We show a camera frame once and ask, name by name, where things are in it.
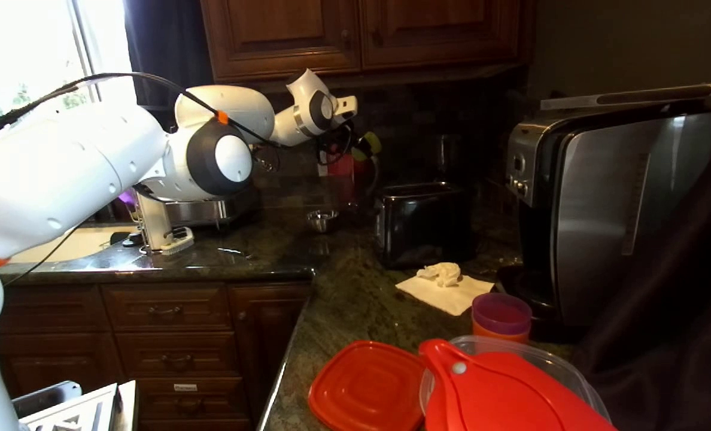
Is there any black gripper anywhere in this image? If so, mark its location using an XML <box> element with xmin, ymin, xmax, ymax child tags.
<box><xmin>314</xmin><ymin>118</ymin><xmax>374</xmax><ymax>175</ymax></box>

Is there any small metal cup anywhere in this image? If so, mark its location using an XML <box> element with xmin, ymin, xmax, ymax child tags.
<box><xmin>305</xmin><ymin>209</ymin><xmax>343</xmax><ymax>238</ymax></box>

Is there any black and chrome toaster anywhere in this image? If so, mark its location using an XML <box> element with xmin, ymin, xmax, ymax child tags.
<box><xmin>371</xmin><ymin>179</ymin><xmax>476</xmax><ymax>270</ymax></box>

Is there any orange cup with purple lid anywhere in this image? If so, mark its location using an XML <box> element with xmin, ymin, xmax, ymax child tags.
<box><xmin>470</xmin><ymin>289</ymin><xmax>535</xmax><ymax>345</ymax></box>

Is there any stainless toaster oven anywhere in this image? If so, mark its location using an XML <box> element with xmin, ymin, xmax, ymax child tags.
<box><xmin>506</xmin><ymin>82</ymin><xmax>711</xmax><ymax>330</ymax></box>

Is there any red mug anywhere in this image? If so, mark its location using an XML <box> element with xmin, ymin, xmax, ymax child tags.
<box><xmin>322</xmin><ymin>152</ymin><xmax>383</xmax><ymax>210</ymax></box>

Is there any wooden upper cabinet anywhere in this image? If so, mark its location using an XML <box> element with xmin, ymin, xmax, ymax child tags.
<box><xmin>198</xmin><ymin>0</ymin><xmax>532</xmax><ymax>82</ymax></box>

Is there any white paper napkin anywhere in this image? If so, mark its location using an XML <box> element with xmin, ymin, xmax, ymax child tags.
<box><xmin>396</xmin><ymin>262</ymin><xmax>498</xmax><ymax>318</ymax></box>

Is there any dark curtain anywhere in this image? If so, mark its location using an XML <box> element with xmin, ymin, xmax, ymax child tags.
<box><xmin>124</xmin><ymin>0</ymin><xmax>213</xmax><ymax>130</ymax></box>

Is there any red square container lid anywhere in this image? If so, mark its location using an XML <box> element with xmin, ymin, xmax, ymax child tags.
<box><xmin>306</xmin><ymin>341</ymin><xmax>429</xmax><ymax>431</ymax></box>

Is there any clear container with red lid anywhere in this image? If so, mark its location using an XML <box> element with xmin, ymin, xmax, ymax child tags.
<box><xmin>416</xmin><ymin>334</ymin><xmax>616</xmax><ymax>431</ymax></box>

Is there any wooden drawer cabinet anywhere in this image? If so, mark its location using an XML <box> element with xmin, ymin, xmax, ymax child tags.
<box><xmin>0</xmin><ymin>279</ymin><xmax>314</xmax><ymax>431</ymax></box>

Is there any bright kitchen window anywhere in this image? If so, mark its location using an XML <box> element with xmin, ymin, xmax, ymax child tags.
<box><xmin>0</xmin><ymin>0</ymin><xmax>136</xmax><ymax>130</ymax></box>

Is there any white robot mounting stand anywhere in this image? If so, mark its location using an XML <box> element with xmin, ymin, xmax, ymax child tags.
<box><xmin>9</xmin><ymin>378</ymin><xmax>142</xmax><ymax>431</ymax></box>

